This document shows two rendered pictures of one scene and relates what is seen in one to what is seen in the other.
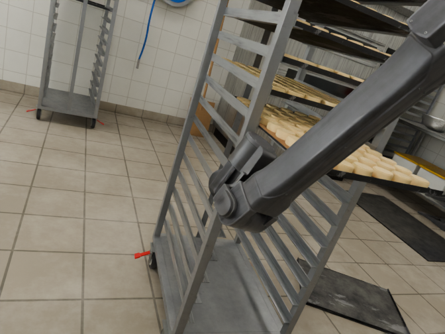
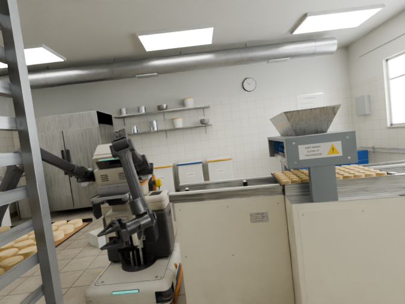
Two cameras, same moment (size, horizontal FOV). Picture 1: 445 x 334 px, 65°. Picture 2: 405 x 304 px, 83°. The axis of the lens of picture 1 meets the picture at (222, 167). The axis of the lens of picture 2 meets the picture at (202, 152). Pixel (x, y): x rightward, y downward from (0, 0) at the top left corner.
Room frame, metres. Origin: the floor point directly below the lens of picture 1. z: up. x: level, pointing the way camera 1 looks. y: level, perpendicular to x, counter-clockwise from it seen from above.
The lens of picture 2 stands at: (1.30, 0.64, 1.22)
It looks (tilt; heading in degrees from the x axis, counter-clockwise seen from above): 3 degrees down; 206
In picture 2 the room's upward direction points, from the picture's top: 7 degrees counter-clockwise
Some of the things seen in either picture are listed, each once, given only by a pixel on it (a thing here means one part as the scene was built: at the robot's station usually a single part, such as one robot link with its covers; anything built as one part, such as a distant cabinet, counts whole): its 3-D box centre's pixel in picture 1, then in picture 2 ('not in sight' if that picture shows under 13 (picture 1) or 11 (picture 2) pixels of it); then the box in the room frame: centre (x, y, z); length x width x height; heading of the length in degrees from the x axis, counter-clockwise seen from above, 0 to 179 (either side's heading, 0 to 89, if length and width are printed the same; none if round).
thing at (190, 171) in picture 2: not in sight; (191, 178); (-3.18, -1.86, 0.39); 0.64 x 0.54 x 0.77; 25
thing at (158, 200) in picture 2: not in sight; (138, 221); (-0.18, -0.76, 0.59); 0.55 x 0.34 x 0.83; 114
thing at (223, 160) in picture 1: (214, 142); not in sight; (1.23, 0.06, 0.78); 0.64 x 0.03 x 0.03; 23
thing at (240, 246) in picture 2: not in sight; (234, 247); (-0.18, 0.09, 0.45); 0.70 x 0.34 x 0.90; 107
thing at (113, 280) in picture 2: not in sight; (141, 275); (-0.09, -0.73, 0.16); 0.67 x 0.64 x 0.25; 24
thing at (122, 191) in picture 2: not in sight; (114, 201); (0.17, -0.61, 0.88); 0.28 x 0.16 x 0.22; 114
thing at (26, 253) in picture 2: (275, 127); (28, 253); (0.95, -0.11, 0.96); 0.05 x 0.05 x 0.02
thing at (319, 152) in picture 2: not in sight; (302, 160); (-0.32, 0.57, 1.01); 0.72 x 0.33 x 0.34; 17
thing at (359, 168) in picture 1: (361, 169); not in sight; (0.80, -0.31, 0.96); 0.05 x 0.05 x 0.02
